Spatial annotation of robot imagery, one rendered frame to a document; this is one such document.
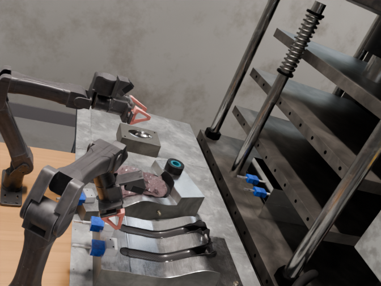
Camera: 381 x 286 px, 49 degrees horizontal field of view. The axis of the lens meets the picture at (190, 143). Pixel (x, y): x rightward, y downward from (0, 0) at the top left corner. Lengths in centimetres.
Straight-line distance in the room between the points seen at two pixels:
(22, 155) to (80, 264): 41
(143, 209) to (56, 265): 41
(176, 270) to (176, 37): 260
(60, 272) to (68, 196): 51
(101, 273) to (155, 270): 17
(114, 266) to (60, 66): 251
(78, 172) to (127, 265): 46
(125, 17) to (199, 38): 68
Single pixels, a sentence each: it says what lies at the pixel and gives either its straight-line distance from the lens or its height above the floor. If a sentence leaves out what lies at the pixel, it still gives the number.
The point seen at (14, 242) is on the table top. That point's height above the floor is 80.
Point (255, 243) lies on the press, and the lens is 186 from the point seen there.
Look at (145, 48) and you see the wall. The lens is 363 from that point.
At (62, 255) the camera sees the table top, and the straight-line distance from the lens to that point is 142.
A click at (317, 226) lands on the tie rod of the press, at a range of 159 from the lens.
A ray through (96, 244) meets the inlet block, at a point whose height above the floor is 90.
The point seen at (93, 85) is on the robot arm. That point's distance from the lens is 141.
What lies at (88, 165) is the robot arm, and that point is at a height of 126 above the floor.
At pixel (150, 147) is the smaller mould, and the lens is 204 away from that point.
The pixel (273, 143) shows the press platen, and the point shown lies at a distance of 221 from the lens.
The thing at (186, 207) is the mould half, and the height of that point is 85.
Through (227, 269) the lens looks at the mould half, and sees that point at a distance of 152.
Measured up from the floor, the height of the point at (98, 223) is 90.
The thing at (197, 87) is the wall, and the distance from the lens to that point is 392.
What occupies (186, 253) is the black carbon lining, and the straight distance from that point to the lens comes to 141.
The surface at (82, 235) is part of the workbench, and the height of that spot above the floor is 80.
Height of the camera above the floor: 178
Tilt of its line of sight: 24 degrees down
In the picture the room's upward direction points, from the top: 24 degrees clockwise
